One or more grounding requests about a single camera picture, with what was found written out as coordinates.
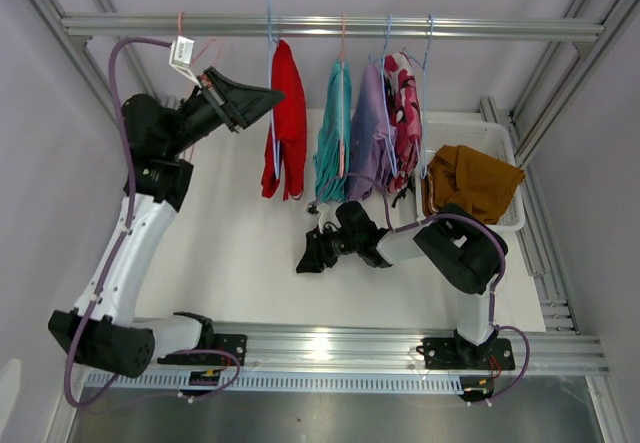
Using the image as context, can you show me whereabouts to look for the empty light blue hanger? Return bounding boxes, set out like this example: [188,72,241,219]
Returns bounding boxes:
[407,14,434,179]

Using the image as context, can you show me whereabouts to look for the aluminium hanging rail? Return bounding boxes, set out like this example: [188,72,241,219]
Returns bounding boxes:
[62,13,605,43]

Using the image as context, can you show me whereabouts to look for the pink wire hanger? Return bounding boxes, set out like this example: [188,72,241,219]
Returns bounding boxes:
[177,11,223,164]

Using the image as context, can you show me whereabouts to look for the purple trousers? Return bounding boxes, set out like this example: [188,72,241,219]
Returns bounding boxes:
[347,63,396,200]

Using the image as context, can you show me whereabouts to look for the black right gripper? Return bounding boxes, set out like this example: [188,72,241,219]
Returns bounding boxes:
[297,224,361,275]

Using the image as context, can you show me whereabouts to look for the pink floral trousers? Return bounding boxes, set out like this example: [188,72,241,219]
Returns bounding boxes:
[385,52,422,194]

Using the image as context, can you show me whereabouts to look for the blue hanger with purple trousers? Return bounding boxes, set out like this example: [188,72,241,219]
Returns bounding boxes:
[371,13,398,177]

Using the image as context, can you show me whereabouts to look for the red trousers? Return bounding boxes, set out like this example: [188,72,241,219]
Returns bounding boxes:
[261,41,307,200]

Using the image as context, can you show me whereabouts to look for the pink hanger with teal trousers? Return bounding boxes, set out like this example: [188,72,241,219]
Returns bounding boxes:
[339,12,346,178]

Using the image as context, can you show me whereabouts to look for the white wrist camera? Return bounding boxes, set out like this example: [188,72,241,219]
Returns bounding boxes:
[169,36,199,85]
[306,202,327,233]

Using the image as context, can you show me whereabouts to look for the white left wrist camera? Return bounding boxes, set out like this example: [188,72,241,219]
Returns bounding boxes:
[169,36,199,85]

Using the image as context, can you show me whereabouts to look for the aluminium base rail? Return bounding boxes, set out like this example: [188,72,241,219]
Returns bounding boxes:
[64,318,612,377]

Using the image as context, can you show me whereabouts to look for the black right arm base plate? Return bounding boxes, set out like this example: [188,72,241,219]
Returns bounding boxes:
[416,337,516,371]

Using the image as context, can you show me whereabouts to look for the white slotted cable duct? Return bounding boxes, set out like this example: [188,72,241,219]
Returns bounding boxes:
[113,370,463,395]

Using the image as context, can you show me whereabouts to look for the left aluminium frame post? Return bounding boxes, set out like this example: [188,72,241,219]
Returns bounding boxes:
[0,0,179,119]

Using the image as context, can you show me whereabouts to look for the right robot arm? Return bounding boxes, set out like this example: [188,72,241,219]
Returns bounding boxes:
[296,202,508,368]

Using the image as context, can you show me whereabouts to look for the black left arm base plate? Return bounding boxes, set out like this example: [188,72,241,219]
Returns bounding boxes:
[210,333,248,367]

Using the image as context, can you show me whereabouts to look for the brown trousers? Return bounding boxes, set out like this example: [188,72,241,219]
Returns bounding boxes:
[421,145,525,225]

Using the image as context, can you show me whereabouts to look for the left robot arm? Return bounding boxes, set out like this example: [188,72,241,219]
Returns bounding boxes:
[48,67,285,378]

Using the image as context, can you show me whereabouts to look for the teal trousers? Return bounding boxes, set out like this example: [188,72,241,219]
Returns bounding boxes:
[313,59,352,203]

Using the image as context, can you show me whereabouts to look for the white plastic mesh basket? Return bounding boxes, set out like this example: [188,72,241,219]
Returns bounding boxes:
[415,120,525,232]

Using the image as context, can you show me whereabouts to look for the aluminium frame post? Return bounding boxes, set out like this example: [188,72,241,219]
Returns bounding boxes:
[478,0,639,334]
[0,0,179,119]

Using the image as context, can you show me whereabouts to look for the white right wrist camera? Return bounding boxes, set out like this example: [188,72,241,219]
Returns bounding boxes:
[306,202,327,233]

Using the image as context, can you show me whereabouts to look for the light blue hanger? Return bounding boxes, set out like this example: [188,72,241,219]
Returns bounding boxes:
[407,14,434,179]
[266,0,284,180]

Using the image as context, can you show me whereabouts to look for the right aluminium frame post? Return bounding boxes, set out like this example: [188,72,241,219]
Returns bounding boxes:
[478,0,639,334]

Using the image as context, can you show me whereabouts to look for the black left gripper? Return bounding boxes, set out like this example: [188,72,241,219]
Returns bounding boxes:
[163,66,284,158]

